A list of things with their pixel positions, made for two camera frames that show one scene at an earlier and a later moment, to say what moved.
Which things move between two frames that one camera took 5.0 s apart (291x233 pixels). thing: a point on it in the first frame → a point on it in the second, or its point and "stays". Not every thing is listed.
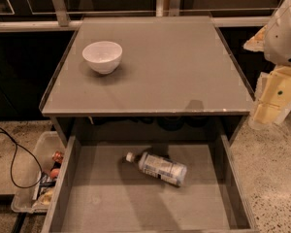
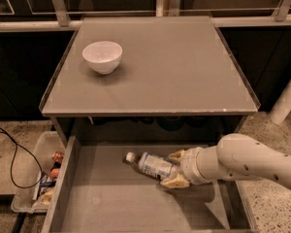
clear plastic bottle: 163,169 stays
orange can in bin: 57,156 stays
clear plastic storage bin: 48,150 stays
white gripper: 283,39 → 188,166
